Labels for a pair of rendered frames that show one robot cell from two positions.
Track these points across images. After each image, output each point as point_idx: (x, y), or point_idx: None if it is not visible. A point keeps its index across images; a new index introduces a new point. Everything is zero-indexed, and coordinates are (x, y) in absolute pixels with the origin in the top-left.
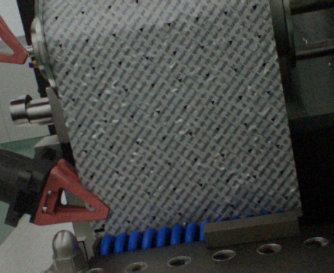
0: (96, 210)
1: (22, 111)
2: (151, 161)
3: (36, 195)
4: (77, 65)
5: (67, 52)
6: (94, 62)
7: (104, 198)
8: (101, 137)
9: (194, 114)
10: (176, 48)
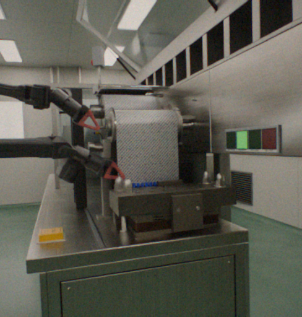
0: (121, 176)
1: (93, 145)
2: (140, 162)
3: (103, 169)
4: (124, 130)
5: (121, 127)
6: (129, 130)
7: (124, 173)
8: (126, 153)
9: (154, 150)
10: (152, 130)
